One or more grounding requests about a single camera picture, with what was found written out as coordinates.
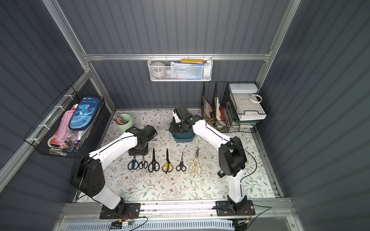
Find teal plastic storage box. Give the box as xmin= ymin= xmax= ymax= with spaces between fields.
xmin=169 ymin=117 xmax=195 ymax=143

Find small grey scissors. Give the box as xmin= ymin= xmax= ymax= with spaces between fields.
xmin=138 ymin=156 xmax=148 ymax=169

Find large black scissors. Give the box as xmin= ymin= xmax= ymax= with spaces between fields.
xmin=147 ymin=148 xmax=160 ymax=173

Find silver blade scissors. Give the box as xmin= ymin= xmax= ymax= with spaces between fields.
xmin=127 ymin=155 xmax=139 ymax=170

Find yellow handled scissors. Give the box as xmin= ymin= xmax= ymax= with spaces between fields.
xmin=162 ymin=149 xmax=173 ymax=174

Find small black scissors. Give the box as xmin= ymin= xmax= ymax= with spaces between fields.
xmin=176 ymin=152 xmax=187 ymax=172

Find cream handled kitchen scissors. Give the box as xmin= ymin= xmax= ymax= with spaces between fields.
xmin=188 ymin=148 xmax=202 ymax=176

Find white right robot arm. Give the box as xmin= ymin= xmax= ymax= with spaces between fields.
xmin=170 ymin=106 xmax=247 ymax=205

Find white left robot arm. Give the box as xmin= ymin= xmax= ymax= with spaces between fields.
xmin=70 ymin=125 xmax=157 ymax=211

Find mint green pen cup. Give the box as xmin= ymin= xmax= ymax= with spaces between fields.
xmin=113 ymin=114 xmax=134 ymax=133

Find tape roll in basket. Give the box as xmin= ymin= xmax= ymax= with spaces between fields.
xmin=148 ymin=62 xmax=166 ymax=79

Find checkered white notebook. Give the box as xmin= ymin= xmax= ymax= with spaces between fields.
xmin=230 ymin=93 xmax=267 ymax=121

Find yellow case in basket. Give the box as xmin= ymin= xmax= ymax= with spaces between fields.
xmin=180 ymin=59 xmax=204 ymax=64

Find blue shark pencil case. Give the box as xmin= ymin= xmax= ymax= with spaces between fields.
xmin=68 ymin=96 xmax=103 ymax=131

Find white tape roll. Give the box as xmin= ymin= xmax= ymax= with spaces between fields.
xmin=250 ymin=94 xmax=263 ymax=104

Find pink pencil case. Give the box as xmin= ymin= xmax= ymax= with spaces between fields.
xmin=51 ymin=110 xmax=74 ymax=145

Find black wire desk organizer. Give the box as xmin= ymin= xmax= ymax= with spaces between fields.
xmin=201 ymin=82 xmax=271 ymax=133

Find white wire wall basket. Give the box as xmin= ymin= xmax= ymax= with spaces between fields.
xmin=147 ymin=57 xmax=214 ymax=82

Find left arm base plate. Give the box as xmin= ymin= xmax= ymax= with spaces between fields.
xmin=99 ymin=203 xmax=141 ymax=219

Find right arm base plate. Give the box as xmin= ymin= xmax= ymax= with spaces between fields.
xmin=213 ymin=200 xmax=256 ymax=217

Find black wire side basket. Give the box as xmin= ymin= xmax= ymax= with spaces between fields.
xmin=24 ymin=86 xmax=105 ymax=158

